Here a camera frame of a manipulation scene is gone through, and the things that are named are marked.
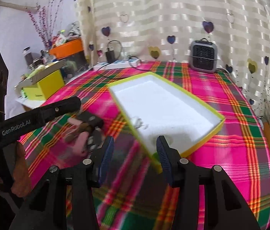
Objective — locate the dark glass jar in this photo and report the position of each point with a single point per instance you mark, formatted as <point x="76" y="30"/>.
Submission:
<point x="28" y="56"/>

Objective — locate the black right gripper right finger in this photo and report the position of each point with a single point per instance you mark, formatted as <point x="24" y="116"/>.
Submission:
<point x="225" y="207"/>

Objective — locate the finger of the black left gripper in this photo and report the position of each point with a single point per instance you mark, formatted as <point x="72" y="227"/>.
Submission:
<point x="45" y="207"/>

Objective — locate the purple dried flower branches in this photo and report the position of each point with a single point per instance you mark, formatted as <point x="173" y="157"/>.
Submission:
<point x="47" y="21"/>

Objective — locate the yellow-green white tray box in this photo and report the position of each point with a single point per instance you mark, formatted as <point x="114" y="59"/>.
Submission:
<point x="154" y="106"/>

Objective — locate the orange plastic basin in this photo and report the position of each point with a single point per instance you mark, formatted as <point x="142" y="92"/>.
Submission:
<point x="67" y="49"/>

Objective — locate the black rectangular case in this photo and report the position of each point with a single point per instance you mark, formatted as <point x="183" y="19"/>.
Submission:
<point x="92" y="121"/>

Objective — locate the yellow cardboard box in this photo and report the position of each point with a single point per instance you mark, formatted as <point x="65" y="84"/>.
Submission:
<point x="45" y="88"/>

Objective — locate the striped box lid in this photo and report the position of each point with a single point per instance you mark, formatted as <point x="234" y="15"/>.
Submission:
<point x="40" y="73"/>

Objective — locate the heart patterned cream curtain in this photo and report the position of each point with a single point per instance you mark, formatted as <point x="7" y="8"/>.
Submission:
<point x="164" y="30"/>

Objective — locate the black opposite right gripper left fingers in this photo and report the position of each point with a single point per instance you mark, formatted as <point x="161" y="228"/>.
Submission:
<point x="60" y="108"/>

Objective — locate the grey mini fan heater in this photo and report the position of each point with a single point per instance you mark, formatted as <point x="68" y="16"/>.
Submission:
<point x="203" y="56"/>

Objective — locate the person's left hand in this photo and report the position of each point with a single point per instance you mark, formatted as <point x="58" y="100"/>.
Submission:
<point x="22" y="183"/>

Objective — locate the pink plaid tablecloth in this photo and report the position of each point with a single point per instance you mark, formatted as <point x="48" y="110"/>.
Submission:
<point x="134" y="195"/>

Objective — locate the white power strip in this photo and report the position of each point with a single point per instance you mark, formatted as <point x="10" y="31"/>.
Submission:
<point x="119" y="64"/>

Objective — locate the black power adapter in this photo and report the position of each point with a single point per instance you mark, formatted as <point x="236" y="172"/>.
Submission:
<point x="110" y="56"/>

